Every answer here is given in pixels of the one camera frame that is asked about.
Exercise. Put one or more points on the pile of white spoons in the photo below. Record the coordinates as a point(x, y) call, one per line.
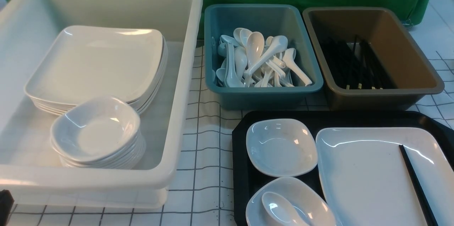
point(250, 60)

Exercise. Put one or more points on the white ceramic soup spoon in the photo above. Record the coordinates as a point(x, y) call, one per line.
point(281, 210)

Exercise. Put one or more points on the white grid tablecloth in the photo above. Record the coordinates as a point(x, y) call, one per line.
point(202, 192)

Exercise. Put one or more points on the pile of black chopsticks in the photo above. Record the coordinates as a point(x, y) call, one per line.
point(355, 66)

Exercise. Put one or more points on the large white square plate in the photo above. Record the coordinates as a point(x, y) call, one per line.
point(365, 181)

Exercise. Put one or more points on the teal plastic bin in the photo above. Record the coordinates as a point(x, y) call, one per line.
point(270, 20)

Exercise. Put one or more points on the black serving tray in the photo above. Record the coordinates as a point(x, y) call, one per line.
point(247, 180)

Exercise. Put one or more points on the stack of white bowls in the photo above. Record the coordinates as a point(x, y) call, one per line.
point(101, 133)

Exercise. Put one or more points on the brown plastic bin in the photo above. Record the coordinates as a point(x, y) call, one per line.
point(400, 55)

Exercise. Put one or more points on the stack of white plates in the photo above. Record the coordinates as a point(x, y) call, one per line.
point(87, 62)

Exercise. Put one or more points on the black chopstick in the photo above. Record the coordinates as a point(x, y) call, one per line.
point(423, 202)

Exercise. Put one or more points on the large white plastic tub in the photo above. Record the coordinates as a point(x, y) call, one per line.
point(30, 168)

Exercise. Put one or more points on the white square bowl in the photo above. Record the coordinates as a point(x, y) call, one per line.
point(282, 147)

